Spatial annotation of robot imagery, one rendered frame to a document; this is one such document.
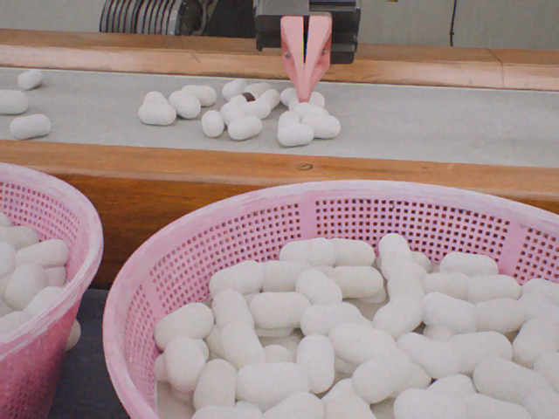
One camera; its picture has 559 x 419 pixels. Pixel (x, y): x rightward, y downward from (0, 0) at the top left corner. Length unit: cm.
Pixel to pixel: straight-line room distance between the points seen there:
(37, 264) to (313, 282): 16
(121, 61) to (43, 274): 47
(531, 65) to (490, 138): 21
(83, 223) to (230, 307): 10
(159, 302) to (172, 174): 12
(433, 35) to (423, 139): 215
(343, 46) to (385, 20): 203
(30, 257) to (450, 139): 37
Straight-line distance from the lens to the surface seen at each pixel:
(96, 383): 41
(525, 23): 281
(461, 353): 33
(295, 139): 56
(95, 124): 63
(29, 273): 39
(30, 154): 50
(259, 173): 45
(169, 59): 81
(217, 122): 58
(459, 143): 61
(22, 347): 30
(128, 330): 31
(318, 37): 64
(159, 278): 35
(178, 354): 31
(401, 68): 80
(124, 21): 105
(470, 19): 276
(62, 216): 43
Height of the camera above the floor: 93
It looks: 25 degrees down
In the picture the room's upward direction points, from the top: 2 degrees clockwise
